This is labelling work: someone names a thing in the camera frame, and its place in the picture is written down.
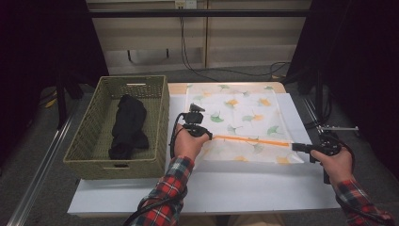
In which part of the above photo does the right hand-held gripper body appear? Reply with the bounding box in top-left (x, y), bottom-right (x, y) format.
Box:
top-left (310, 125), bottom-right (359, 157)

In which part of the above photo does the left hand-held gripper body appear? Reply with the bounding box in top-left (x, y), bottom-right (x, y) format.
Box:
top-left (182, 103), bottom-right (209, 139)

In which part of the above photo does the white leaf-print zip bag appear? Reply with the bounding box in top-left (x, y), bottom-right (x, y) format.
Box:
top-left (184, 82), bottom-right (306, 166)

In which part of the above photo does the black cloth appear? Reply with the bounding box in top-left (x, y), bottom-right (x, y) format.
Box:
top-left (108, 93), bottom-right (150, 161)

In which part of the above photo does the green woven basket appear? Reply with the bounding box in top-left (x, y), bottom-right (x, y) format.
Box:
top-left (63, 74), bottom-right (170, 181)

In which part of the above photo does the person's left hand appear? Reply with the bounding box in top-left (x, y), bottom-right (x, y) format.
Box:
top-left (173, 123), bottom-right (212, 163)

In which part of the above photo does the person's right hand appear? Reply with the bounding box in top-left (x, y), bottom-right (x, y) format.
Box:
top-left (310, 148), bottom-right (356, 186)

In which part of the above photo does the black metal stand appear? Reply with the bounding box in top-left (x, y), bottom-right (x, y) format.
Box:
top-left (56, 72), bottom-right (85, 130)
top-left (314, 67), bottom-right (325, 121)

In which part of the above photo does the dark curtain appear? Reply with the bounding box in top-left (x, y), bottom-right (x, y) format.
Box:
top-left (0, 0), bottom-right (109, 164)
top-left (286, 0), bottom-right (399, 180)

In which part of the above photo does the black horizontal bar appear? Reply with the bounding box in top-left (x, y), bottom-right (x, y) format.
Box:
top-left (88, 8), bottom-right (311, 19)

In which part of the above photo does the right hand-held gripper cable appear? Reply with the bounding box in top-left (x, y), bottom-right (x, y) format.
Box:
top-left (340, 140), bottom-right (358, 173)

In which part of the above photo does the hand-held gripper cable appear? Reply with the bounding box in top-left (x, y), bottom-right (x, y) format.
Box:
top-left (340, 140), bottom-right (358, 173)
top-left (123, 112), bottom-right (189, 226)

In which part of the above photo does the left hand-held gripper cable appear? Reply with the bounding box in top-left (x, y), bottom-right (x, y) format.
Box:
top-left (123, 112), bottom-right (189, 226)

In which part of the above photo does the black cable bundle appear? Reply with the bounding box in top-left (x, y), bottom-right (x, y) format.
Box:
top-left (305, 90), bottom-right (334, 130)

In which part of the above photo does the metal floor rail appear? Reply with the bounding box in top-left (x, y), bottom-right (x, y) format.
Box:
top-left (6, 100), bottom-right (83, 226)
top-left (302, 97), bottom-right (382, 226)

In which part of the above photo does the black wall cable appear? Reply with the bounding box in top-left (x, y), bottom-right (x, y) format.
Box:
top-left (179, 16), bottom-right (290, 83)

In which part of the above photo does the white wall socket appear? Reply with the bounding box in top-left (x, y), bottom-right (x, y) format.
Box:
top-left (174, 0), bottom-right (198, 9)

